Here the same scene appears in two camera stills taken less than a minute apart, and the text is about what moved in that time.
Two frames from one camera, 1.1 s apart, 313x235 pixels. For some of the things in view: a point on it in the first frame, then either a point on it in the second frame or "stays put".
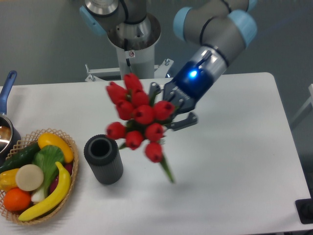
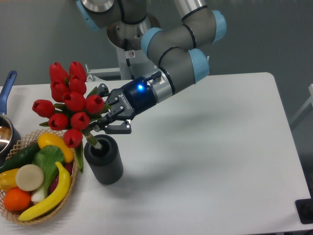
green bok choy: (46, 157) stays put
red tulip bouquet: (144, 119) → (70, 109)
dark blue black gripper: (190, 82) → (124, 103)
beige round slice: (29, 177) stays put
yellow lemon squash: (50, 139) stays put
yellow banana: (59, 193) stays put
